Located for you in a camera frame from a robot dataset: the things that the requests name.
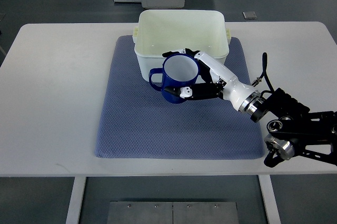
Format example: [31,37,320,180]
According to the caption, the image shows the white plastic box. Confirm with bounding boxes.
[133,9,231,81]

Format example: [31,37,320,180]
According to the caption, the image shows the left white table leg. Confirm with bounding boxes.
[66,176,86,224]

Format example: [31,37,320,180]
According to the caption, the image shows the metal floor base plate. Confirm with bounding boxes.
[107,201,239,223]

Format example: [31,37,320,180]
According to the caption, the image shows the right white table leg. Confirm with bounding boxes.
[258,175,281,224]

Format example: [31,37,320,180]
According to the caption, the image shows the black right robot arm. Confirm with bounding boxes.
[247,53,336,168]

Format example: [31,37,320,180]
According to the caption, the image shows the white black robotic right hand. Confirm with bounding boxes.
[164,52,263,115]

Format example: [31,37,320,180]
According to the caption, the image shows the blue mug white inside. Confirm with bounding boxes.
[148,53,200,104]

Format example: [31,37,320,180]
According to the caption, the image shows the small grey floor plate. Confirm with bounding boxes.
[242,11,257,20]

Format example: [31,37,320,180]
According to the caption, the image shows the white table leg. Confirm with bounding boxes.
[258,175,281,224]
[66,176,86,224]

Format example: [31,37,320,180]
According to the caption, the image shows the blue textured mat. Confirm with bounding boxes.
[95,36,264,160]

